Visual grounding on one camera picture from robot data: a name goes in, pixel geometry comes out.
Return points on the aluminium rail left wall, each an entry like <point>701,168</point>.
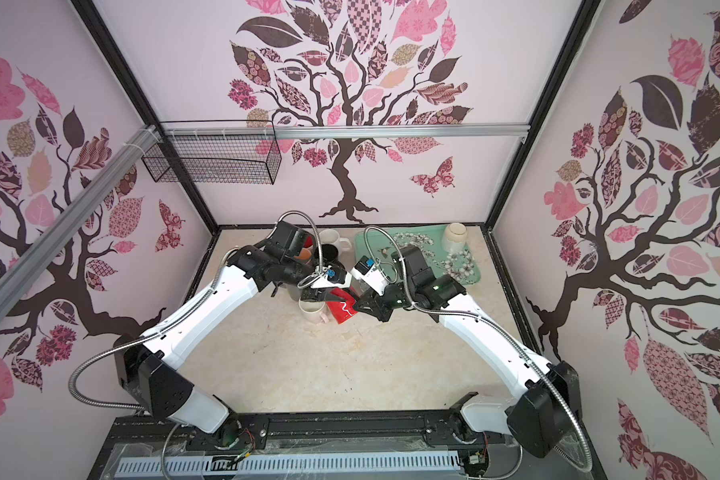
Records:
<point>20,278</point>

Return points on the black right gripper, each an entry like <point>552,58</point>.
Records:
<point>378,308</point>

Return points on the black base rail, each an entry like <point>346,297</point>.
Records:
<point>305,433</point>

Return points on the aluminium rail back wall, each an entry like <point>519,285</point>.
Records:
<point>351,132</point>

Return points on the mint green floral tray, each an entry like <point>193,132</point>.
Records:
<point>461,265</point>

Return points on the black corner frame post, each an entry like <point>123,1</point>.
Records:
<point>106,44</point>

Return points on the black and white mug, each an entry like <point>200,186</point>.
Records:
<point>330,256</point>

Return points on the white slotted cable duct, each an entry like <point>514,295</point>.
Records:
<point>288,464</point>

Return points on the peach and cream mug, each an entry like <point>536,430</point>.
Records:
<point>305,255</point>

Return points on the black wire basket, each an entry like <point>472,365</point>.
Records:
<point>223,151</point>

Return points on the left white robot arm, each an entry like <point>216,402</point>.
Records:
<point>149,370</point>

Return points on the pale pink mug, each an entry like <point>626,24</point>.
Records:
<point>314,312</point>

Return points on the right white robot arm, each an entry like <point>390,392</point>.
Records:
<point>545,402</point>

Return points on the black right corner post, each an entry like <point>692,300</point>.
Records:
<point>582,23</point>

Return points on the aluminium rail wall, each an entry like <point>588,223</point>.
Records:
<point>20,278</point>
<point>351,132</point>

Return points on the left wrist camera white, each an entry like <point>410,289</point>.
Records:
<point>333,277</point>

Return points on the white mug red inside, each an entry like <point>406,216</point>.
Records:
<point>308,241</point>

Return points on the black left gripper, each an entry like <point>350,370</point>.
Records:
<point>313,294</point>

